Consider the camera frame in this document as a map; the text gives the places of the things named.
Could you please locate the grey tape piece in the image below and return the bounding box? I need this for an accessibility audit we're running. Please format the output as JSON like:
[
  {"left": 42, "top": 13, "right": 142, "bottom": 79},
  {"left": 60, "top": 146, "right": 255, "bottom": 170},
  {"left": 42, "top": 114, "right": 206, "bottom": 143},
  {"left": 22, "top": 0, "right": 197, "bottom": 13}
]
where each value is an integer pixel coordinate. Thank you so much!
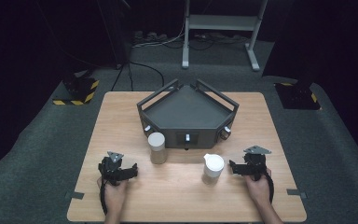
[
  {"left": 285, "top": 188, "right": 309, "bottom": 200},
  {"left": 63, "top": 190, "right": 85, "bottom": 201}
]

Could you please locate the person's left hand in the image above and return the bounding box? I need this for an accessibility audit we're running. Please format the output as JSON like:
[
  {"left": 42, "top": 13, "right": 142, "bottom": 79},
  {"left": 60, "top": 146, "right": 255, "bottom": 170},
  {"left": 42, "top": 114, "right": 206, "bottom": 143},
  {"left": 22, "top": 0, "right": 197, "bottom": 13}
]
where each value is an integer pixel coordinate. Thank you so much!
[{"left": 97, "top": 176, "right": 131, "bottom": 217}]

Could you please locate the white metal stand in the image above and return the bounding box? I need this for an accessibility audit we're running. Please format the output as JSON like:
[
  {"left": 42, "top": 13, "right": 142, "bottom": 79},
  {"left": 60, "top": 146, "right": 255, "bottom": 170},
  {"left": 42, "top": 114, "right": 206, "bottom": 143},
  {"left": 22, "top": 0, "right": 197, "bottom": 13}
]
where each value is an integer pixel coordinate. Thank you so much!
[{"left": 181, "top": 0, "right": 269, "bottom": 72}]

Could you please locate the yellow-black striped stand base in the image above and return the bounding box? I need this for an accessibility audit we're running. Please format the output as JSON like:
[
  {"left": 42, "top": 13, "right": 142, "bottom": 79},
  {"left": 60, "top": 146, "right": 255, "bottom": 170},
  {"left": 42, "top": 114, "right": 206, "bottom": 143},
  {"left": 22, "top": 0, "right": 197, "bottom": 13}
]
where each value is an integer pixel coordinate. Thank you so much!
[
  {"left": 51, "top": 69, "right": 101, "bottom": 106},
  {"left": 273, "top": 81, "right": 322, "bottom": 111}
]

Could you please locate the white floor cable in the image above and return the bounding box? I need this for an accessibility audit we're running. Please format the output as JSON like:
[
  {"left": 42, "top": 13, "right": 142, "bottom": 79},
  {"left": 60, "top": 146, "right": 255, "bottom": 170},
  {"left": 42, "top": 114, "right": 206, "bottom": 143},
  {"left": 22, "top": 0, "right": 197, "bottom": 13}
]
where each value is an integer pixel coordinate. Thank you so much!
[{"left": 131, "top": 17, "right": 188, "bottom": 49}]

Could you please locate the white-lid jar with spout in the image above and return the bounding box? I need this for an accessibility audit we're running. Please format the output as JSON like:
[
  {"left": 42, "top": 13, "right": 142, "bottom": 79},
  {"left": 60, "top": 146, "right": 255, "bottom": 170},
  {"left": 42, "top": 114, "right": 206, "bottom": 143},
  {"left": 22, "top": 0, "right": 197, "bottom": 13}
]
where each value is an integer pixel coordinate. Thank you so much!
[{"left": 201, "top": 153, "right": 226, "bottom": 186}]

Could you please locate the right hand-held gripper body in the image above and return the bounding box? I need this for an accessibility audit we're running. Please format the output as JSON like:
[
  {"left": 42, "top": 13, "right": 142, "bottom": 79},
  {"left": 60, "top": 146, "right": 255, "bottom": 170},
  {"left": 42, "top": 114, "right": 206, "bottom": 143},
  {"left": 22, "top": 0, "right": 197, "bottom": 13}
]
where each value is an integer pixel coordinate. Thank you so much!
[{"left": 241, "top": 145, "right": 272, "bottom": 182}]

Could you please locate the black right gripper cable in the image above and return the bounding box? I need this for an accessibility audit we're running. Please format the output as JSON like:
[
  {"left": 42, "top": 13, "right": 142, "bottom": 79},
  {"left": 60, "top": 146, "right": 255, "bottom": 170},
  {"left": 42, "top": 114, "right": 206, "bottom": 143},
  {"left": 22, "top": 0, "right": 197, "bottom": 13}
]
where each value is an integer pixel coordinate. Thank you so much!
[{"left": 262, "top": 171, "right": 275, "bottom": 204}]

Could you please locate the black floor cable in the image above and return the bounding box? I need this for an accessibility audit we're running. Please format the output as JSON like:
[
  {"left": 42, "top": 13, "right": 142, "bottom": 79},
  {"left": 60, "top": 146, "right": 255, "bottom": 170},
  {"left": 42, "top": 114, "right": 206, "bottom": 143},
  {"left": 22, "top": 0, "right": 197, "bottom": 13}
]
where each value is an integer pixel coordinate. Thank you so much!
[{"left": 109, "top": 60, "right": 166, "bottom": 92}]

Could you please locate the tall white-lid spice jar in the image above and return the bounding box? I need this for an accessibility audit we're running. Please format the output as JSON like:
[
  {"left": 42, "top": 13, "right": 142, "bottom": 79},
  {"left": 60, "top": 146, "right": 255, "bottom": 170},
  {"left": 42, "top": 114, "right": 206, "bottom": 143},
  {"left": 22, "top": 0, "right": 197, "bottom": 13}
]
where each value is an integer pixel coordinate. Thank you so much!
[{"left": 147, "top": 132, "right": 169, "bottom": 165}]

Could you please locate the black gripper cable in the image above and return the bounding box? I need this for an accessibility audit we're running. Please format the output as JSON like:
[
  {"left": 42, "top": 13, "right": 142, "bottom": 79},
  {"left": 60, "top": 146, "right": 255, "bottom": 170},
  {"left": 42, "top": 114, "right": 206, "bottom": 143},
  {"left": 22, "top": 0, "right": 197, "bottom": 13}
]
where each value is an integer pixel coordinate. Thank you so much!
[
  {"left": 262, "top": 171, "right": 275, "bottom": 204},
  {"left": 99, "top": 180, "right": 109, "bottom": 217}
]

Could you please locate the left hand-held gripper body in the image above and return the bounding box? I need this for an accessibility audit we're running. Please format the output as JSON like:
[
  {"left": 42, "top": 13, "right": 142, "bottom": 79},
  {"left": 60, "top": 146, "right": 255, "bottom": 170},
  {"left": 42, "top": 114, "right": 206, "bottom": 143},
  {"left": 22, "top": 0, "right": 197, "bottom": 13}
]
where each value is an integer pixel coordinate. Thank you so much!
[{"left": 98, "top": 150, "right": 131, "bottom": 187}]

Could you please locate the dark grey corner rack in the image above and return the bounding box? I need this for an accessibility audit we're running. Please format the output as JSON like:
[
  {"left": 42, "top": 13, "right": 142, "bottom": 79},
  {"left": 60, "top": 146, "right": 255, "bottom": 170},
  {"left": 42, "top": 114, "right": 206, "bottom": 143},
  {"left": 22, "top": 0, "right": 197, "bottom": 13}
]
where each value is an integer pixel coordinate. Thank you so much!
[{"left": 136, "top": 77, "right": 241, "bottom": 151}]

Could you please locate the person's right hand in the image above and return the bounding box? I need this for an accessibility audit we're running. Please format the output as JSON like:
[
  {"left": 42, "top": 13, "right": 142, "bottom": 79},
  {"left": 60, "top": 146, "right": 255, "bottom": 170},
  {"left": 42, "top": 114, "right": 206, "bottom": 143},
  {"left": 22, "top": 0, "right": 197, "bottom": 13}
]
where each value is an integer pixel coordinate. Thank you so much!
[{"left": 244, "top": 168, "right": 273, "bottom": 207}]

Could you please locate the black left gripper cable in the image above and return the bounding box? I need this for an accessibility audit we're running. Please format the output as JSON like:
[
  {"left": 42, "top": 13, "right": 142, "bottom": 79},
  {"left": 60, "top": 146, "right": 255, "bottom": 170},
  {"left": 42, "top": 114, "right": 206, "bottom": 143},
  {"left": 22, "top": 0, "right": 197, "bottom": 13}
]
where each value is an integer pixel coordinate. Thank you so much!
[{"left": 99, "top": 180, "right": 109, "bottom": 217}]

